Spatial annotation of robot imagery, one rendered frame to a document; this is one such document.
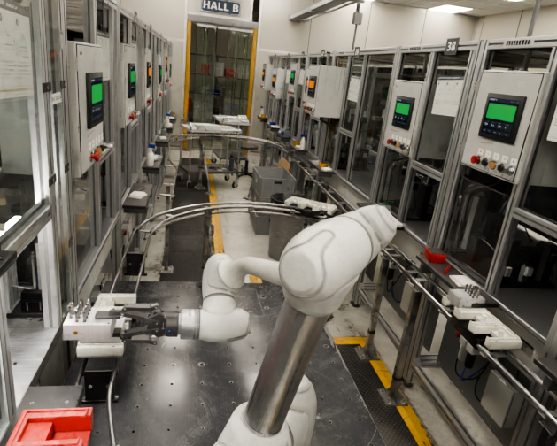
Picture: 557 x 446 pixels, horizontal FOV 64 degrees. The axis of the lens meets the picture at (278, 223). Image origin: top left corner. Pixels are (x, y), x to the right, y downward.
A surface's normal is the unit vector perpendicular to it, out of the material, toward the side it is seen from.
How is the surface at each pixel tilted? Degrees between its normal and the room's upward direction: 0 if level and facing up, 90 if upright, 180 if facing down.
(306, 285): 81
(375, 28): 90
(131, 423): 0
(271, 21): 90
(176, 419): 0
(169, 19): 90
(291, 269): 84
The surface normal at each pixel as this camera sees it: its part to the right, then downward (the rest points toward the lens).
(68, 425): 0.17, 0.36
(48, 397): 0.11, -0.94
